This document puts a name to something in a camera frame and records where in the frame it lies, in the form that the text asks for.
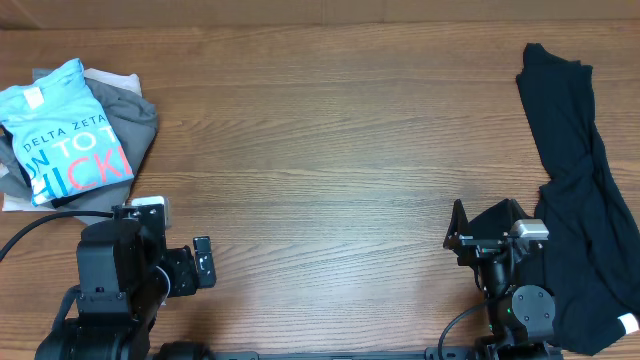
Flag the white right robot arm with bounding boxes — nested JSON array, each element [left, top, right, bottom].
[[437, 199, 563, 360]]

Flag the folded white shirt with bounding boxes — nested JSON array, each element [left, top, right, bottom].
[[1, 68, 142, 212]]

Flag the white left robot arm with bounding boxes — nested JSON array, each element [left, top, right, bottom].
[[36, 204, 216, 360]]

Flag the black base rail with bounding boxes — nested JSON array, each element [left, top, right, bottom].
[[149, 340, 564, 360]]

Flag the black t-shirt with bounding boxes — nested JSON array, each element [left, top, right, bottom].
[[467, 42, 640, 357]]

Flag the light blue printed t-shirt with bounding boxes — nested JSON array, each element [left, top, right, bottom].
[[1, 58, 134, 206]]

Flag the folded black shirt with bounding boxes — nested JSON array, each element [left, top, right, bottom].
[[1, 127, 81, 209]]

